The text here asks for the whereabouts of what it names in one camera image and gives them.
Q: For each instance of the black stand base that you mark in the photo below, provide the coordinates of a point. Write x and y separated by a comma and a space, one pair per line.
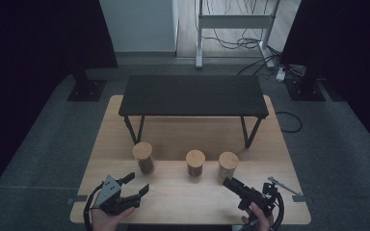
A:
86, 90
304, 89

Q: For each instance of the white metal stand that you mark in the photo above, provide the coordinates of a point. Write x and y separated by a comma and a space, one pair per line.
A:
234, 21

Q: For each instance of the white power strip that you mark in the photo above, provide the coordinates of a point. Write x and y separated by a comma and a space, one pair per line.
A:
281, 74

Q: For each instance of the black shelf riser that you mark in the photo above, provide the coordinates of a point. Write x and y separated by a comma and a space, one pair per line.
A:
192, 94

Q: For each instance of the tall glass jar wooden lid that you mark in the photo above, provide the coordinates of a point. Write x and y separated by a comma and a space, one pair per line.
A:
143, 152

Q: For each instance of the glass jar pale contents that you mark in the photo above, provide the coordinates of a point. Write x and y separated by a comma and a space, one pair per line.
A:
228, 162

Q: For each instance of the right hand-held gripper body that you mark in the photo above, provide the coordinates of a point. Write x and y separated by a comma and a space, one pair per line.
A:
253, 196

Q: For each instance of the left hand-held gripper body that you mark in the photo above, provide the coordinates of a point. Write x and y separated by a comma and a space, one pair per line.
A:
109, 192

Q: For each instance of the grey tape strip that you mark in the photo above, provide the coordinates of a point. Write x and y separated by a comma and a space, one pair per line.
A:
77, 199
299, 198

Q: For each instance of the person's right hand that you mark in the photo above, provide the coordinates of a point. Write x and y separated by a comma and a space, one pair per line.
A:
260, 221

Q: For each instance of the person's left hand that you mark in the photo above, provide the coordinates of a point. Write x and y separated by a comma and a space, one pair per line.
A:
106, 223

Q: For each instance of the wooden cylinder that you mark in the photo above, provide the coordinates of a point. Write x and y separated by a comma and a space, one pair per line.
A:
195, 159

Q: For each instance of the white partition panel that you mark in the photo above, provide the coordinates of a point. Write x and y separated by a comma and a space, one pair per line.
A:
138, 25

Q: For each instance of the dark curtain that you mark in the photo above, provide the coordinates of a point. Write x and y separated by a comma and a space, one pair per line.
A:
350, 48
29, 64

